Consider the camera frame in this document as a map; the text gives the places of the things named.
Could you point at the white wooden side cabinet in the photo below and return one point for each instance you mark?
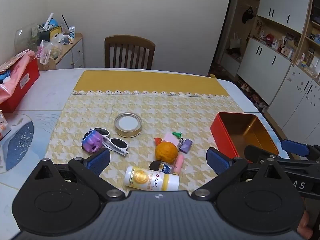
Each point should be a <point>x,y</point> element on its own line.
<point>75,55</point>

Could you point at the pink rectangular block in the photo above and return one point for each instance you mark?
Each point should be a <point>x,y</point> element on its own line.
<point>170,138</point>

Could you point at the white blue tube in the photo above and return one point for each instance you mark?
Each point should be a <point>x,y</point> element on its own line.
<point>72,33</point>

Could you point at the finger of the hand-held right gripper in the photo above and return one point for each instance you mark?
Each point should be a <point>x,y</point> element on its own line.
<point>260,153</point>
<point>295,147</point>

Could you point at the white crumpled bag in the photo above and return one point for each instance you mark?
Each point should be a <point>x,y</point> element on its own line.
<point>58,38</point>

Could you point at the pink tube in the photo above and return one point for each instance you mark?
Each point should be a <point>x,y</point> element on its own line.
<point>178,163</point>

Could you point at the red cardboard box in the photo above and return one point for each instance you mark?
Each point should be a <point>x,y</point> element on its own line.
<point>25,80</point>

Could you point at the white sunglasses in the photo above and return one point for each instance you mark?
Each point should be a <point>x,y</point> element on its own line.
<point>117,143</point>

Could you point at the person's right hand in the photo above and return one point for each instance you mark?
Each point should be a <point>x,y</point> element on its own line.
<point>306,228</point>

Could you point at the yellow houndstooth tablecloth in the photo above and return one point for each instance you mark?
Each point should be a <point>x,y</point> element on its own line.
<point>150,105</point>

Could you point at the white tote bag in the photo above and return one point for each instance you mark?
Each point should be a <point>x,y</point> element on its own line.
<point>235,42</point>

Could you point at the purple rectangular block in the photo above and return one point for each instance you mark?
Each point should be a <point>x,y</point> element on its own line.
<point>186,146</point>

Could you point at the pink plastic bag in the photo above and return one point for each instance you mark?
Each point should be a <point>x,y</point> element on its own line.
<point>15,65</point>

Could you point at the orange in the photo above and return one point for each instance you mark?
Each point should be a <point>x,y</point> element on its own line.
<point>166,152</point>

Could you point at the clear plastic dome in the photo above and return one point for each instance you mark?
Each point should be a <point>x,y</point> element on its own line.
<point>23,37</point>

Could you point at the round gold metal lid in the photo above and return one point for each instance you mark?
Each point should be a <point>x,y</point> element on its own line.
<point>127,123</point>

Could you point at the row of shoes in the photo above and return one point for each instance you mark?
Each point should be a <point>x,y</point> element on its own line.
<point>255,97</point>

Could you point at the silver nail clipper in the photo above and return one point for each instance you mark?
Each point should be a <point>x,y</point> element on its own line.
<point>180,143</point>

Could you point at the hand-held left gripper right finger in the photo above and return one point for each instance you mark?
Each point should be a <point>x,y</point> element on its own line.
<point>217,162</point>

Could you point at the white rectangular panel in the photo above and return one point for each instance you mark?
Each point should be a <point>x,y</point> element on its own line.
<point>314,61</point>

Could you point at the red shelf ornament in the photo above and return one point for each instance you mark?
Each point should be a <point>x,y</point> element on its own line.
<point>270,39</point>

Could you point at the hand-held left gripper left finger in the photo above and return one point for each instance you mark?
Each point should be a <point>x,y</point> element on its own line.
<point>100,158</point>

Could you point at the red candy wrapper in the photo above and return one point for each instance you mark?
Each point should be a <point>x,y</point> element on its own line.
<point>158,141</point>

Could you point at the clear plastic bag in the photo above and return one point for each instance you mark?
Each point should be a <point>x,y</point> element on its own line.
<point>48,51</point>

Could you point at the red metal tin box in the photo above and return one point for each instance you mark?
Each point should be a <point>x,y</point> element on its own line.
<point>222,132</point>

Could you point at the brown wooden chair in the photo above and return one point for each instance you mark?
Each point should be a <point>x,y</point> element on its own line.
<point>130,41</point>

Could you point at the black hanging bag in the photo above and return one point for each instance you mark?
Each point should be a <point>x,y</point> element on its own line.
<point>248,15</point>

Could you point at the green game pawn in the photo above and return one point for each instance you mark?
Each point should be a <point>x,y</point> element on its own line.
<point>178,135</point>

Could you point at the black yellow pouch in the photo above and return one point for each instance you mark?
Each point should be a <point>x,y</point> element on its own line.
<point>53,32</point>

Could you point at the purple toy figure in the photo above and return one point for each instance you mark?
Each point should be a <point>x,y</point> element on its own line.
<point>92,140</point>

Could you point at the white bottle yellow label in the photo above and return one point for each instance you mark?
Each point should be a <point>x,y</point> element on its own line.
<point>150,178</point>

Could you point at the small bottle blue label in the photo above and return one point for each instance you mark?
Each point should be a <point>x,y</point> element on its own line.
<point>156,165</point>

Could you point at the large white wall cabinet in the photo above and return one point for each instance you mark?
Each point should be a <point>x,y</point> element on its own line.
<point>265,55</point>

